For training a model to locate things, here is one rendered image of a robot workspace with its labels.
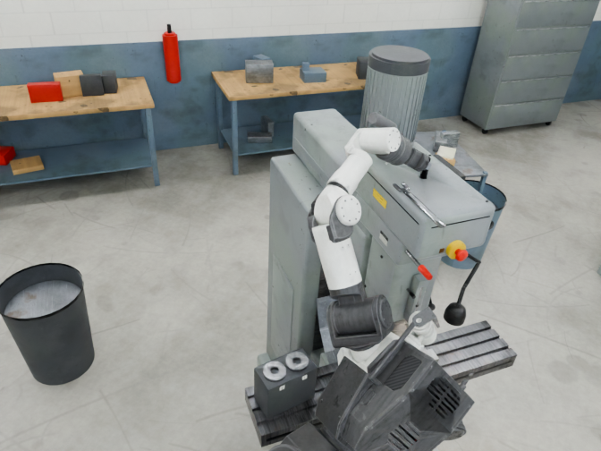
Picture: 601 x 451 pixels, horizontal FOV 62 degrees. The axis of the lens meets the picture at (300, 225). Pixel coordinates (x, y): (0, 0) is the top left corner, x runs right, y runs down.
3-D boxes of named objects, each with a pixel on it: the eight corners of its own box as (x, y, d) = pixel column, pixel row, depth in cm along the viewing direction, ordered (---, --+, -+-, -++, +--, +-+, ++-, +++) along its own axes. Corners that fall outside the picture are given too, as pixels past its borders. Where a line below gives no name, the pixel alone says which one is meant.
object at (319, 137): (417, 234, 192) (427, 190, 181) (365, 245, 185) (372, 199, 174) (332, 144, 253) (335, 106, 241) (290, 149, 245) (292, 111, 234)
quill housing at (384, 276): (429, 316, 192) (448, 250, 174) (382, 328, 185) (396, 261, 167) (403, 284, 206) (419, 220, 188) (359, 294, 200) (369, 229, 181)
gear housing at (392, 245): (458, 254, 172) (465, 231, 166) (396, 268, 164) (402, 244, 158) (408, 204, 197) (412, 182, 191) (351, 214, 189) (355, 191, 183)
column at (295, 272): (363, 412, 306) (409, 194, 216) (291, 435, 291) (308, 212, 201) (330, 351, 344) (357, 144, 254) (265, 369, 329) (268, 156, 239)
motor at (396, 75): (424, 151, 177) (444, 60, 158) (374, 158, 170) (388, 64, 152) (395, 129, 192) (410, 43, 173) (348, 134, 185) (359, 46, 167)
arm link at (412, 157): (390, 164, 160) (368, 154, 151) (405, 136, 157) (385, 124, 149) (419, 181, 151) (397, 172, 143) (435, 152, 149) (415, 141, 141)
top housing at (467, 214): (486, 248, 159) (501, 204, 150) (415, 263, 151) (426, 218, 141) (408, 176, 195) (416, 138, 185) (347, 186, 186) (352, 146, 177)
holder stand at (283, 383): (314, 397, 207) (317, 365, 196) (267, 420, 197) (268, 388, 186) (300, 376, 215) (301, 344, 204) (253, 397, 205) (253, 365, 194)
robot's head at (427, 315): (420, 344, 144) (443, 330, 144) (415, 335, 137) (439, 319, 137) (408, 327, 148) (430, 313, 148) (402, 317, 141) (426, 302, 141)
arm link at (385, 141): (407, 163, 141) (384, 152, 133) (376, 161, 149) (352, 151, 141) (414, 123, 142) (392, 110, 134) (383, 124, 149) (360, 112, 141)
